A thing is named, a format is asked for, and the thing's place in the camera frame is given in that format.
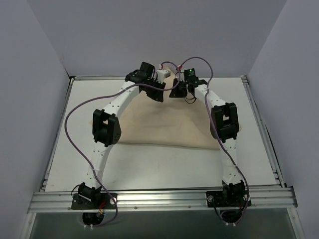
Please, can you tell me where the purple cable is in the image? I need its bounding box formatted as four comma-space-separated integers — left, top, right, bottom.
64, 61, 180, 228
175, 57, 250, 224

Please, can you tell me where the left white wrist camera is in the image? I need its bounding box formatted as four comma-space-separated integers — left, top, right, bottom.
155, 67, 171, 84

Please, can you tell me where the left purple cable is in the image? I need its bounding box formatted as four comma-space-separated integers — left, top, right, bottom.
64, 61, 180, 228

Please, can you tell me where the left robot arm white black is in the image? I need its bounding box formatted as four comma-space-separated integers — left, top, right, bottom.
78, 62, 170, 209

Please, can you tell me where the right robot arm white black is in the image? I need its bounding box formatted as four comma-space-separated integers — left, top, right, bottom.
170, 68, 246, 206

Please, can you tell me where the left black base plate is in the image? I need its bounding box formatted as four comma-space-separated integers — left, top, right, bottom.
71, 193, 115, 210

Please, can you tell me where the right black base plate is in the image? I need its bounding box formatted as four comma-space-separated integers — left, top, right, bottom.
206, 190, 247, 208

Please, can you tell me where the aluminium front rail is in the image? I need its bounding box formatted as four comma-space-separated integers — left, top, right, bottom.
27, 186, 298, 213

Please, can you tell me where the aluminium rail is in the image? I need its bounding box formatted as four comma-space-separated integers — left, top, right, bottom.
240, 75, 287, 188
27, 186, 298, 213

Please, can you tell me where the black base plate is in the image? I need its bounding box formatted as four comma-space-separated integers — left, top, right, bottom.
71, 193, 115, 210
206, 190, 247, 208

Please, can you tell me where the beige cloth mat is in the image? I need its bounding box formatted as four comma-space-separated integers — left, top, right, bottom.
118, 77, 219, 149

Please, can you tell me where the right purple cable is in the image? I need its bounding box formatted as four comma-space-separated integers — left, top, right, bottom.
175, 57, 250, 224

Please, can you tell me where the aluminium right side rail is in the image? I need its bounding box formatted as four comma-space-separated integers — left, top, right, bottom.
240, 75, 287, 188

